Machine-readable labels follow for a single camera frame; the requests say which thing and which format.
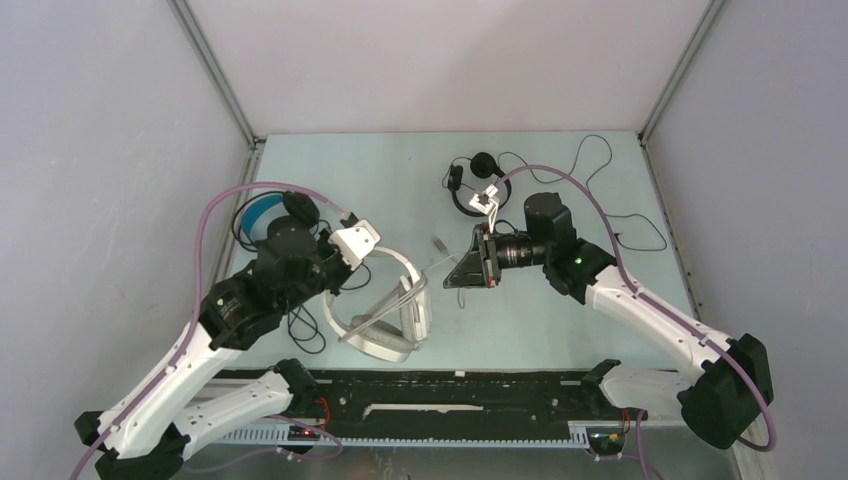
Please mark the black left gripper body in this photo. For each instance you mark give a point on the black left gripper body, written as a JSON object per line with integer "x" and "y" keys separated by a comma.
{"x": 329, "y": 271}

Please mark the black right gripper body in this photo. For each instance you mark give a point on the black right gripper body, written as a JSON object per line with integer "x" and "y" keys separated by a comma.
{"x": 509, "y": 251}

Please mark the white gaming headset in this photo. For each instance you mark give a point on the white gaming headset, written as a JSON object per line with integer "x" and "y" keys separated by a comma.
{"x": 397, "y": 324}

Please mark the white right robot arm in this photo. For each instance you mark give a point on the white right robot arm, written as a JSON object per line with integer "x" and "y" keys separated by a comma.
{"x": 721, "y": 384}

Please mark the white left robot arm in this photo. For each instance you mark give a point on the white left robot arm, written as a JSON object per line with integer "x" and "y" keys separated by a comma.
{"x": 154, "y": 430}

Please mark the black and blue headset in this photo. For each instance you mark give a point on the black and blue headset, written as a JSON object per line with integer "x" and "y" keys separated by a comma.
{"x": 257, "y": 216}

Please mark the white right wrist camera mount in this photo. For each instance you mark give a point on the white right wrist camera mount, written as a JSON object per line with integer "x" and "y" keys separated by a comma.
{"x": 487, "y": 203}

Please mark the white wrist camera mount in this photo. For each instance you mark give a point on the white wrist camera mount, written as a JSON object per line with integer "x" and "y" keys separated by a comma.
{"x": 356, "y": 242}
{"x": 487, "y": 203}

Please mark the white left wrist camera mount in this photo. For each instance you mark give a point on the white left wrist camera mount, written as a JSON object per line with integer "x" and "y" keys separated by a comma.
{"x": 356, "y": 242}

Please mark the aluminium frame post right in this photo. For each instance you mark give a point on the aluminium frame post right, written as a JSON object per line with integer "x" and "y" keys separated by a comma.
{"x": 698, "y": 39}

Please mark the aluminium frame post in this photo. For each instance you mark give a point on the aluminium frame post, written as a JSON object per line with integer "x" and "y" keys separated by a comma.
{"x": 698, "y": 39}
{"x": 197, "y": 39}

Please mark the aluminium frame post left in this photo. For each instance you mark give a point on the aluminium frame post left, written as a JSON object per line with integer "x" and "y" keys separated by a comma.
{"x": 197, "y": 39}

